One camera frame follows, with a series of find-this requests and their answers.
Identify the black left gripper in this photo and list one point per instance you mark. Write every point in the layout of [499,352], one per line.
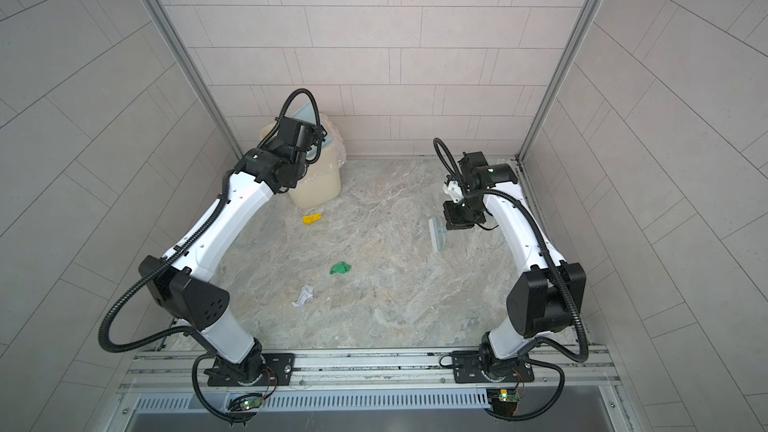
[266,150]

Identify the yellow paper scrap near bin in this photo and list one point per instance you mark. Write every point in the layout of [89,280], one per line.
[311,218]

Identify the left circuit board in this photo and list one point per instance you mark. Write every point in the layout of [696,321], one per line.
[245,403]

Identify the cream plastic trash bin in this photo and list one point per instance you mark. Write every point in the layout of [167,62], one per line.
[314,193]

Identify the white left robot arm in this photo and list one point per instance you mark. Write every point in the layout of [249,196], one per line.
[181,281]

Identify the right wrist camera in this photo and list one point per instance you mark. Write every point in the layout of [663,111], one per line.
[453,190]

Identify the green crumpled paper scrap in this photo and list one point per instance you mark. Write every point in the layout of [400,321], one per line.
[340,268]

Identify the aluminium front rail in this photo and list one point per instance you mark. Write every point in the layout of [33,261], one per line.
[357,380]

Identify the circuit board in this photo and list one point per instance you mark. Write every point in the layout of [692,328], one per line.
[245,403]
[503,403]

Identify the right circuit board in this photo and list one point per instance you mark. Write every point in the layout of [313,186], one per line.
[503,403]

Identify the white paper scrap front left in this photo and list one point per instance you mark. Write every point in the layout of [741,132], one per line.
[305,295]

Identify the clear plastic bin liner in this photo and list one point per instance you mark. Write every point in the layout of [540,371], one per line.
[332,158]

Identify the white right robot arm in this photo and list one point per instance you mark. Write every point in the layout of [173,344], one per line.
[544,304]

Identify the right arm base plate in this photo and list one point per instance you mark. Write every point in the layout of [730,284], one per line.
[480,366]

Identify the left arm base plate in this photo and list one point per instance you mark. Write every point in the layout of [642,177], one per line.
[258,369]

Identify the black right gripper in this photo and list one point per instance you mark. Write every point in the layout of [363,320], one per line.
[453,219]

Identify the pale green dustpan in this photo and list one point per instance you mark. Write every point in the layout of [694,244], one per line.
[306,114]

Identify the pale green hand brush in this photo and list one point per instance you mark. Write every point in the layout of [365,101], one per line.
[438,231]

